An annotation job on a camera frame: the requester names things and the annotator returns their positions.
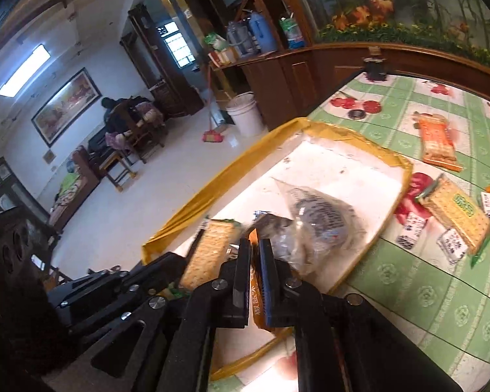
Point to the red round lid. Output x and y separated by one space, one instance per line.
371 106

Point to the clear plastic snack bag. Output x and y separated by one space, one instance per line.
314 220

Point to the wooden chair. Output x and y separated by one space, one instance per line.
143 134

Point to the window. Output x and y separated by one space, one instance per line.
179 45

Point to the dark wooden shelf unit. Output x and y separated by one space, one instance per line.
159 65

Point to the wooden stool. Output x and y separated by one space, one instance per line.
114 167

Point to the black round lid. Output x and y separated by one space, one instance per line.
355 113

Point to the wooden sofa bench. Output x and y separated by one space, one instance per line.
71 190

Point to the small cardboard box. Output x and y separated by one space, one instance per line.
224 56

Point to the green and white bag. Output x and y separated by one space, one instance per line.
216 43

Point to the red broom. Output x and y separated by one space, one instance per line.
212 134

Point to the small white snack packet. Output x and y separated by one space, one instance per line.
488 204
453 245
410 228

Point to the white plastic bucket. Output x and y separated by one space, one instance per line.
245 116

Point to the clear plastic jug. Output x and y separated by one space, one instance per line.
237 36

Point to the green-label plastic bottle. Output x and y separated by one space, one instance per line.
292 32

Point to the yellow-rimmed white tray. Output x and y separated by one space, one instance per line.
330 171

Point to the blue plastic jug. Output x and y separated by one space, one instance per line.
261 30

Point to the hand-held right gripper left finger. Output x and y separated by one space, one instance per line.
241 273

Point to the framed wall painting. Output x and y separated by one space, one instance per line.
65 106

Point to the flower mural panel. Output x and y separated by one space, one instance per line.
392 4

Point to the green-edged clear cracker packet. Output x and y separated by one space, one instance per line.
212 249
453 208

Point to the black cylinder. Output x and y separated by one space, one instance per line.
375 69

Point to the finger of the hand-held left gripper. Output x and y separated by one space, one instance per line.
106 314
163 265

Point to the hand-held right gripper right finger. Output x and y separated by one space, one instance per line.
267 277

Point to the brown wooden cabinet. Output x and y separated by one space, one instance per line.
277 77

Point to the orange-topped clear cracker packet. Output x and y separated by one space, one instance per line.
437 143

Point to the ceiling light panel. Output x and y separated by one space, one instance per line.
24 69

